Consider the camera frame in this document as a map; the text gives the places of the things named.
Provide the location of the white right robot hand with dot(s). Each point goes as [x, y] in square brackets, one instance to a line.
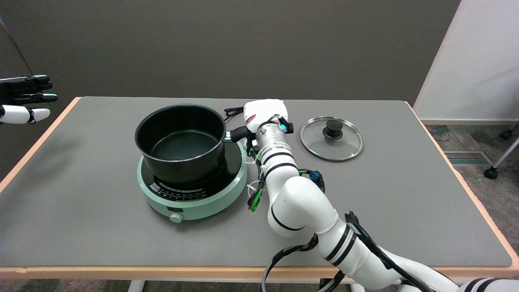
[265, 110]

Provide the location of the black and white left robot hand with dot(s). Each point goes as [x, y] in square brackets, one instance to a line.
[18, 113]

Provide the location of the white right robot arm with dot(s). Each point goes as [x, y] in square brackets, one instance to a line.
[300, 202]

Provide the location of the glass pot lid, black knob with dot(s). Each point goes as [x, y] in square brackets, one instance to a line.
[344, 148]

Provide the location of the green round induction stove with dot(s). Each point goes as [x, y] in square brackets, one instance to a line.
[194, 202]

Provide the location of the white table leg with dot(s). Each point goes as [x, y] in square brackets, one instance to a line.
[357, 288]
[136, 286]

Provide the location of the floor vent grille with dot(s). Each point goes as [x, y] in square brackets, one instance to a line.
[468, 158]

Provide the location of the grey chair leg with caster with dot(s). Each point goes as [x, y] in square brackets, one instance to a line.
[491, 173]

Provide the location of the black chair caster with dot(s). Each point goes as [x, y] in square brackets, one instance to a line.
[505, 134]

